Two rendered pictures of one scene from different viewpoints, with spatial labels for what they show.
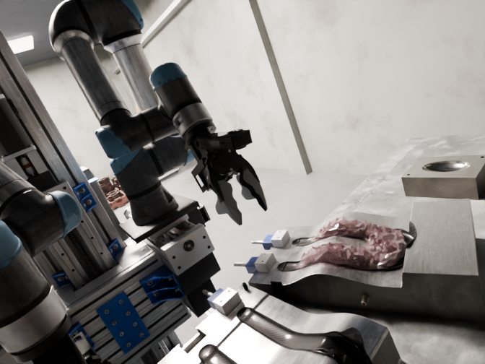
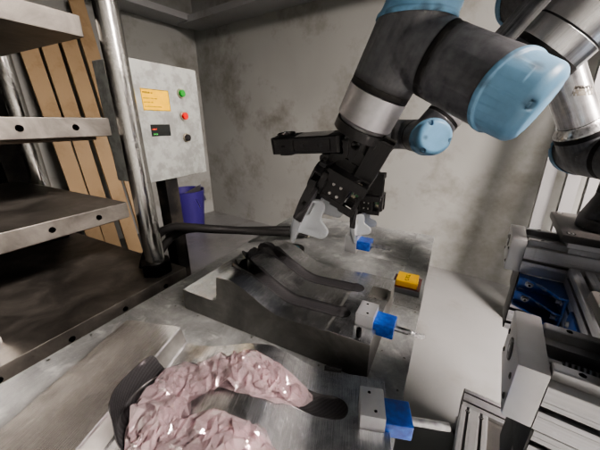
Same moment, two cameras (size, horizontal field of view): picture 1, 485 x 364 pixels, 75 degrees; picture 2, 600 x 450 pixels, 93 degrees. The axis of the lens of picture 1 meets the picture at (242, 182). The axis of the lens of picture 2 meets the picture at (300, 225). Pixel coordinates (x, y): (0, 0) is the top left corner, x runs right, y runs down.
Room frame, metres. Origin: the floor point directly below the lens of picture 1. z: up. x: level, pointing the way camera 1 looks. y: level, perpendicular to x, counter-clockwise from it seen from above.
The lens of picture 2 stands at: (0.98, -0.22, 1.28)
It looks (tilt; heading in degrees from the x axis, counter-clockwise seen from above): 20 degrees down; 152
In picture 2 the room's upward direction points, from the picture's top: straight up
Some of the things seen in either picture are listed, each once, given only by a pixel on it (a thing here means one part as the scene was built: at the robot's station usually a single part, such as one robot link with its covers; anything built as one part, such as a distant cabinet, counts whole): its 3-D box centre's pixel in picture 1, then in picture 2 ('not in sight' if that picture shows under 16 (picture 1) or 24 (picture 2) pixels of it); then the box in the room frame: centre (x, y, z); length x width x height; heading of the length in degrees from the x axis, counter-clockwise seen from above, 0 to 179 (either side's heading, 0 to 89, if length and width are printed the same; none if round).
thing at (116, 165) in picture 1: (135, 167); not in sight; (1.01, 0.30, 1.20); 0.13 x 0.12 x 0.14; 109
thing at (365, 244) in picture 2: not in sight; (368, 244); (0.39, 0.33, 0.93); 0.13 x 0.05 x 0.05; 35
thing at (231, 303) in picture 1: (217, 298); (389, 326); (0.65, 0.16, 0.89); 0.13 x 0.05 x 0.05; 35
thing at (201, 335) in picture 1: (195, 346); (379, 300); (0.56, 0.22, 0.87); 0.05 x 0.05 x 0.04; 35
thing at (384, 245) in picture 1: (346, 240); (219, 402); (0.67, -0.18, 0.90); 0.26 x 0.18 x 0.08; 52
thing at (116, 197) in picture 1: (109, 190); not in sight; (6.03, 2.42, 0.25); 1.37 x 0.95 x 0.49; 25
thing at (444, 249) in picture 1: (353, 252); (217, 427); (0.67, -0.19, 0.86); 0.50 x 0.26 x 0.11; 52
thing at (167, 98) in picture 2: not in sight; (178, 249); (-0.30, -0.17, 0.74); 0.30 x 0.22 x 1.47; 125
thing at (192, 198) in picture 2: not in sight; (190, 206); (-2.70, 0.15, 0.27); 0.46 x 0.43 x 0.54; 118
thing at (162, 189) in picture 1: (149, 200); not in sight; (1.01, 0.30, 1.09); 0.15 x 0.15 x 0.10
